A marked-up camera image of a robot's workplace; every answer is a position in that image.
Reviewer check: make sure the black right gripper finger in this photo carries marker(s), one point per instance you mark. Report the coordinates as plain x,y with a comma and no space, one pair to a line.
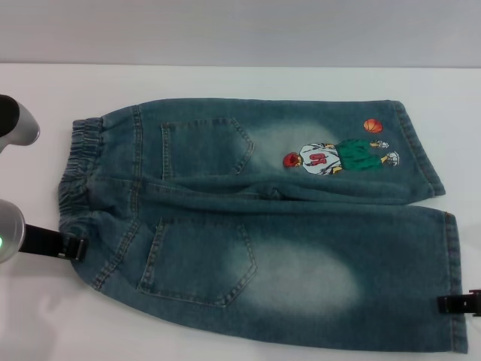
460,302

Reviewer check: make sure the blue denim shorts with print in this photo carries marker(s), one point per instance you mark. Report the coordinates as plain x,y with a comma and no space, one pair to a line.
300,240

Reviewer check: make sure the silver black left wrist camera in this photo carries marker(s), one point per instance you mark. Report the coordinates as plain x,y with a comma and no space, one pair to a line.
17,120

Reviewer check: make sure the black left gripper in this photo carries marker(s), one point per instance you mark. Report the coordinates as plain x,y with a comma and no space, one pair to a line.
41,242

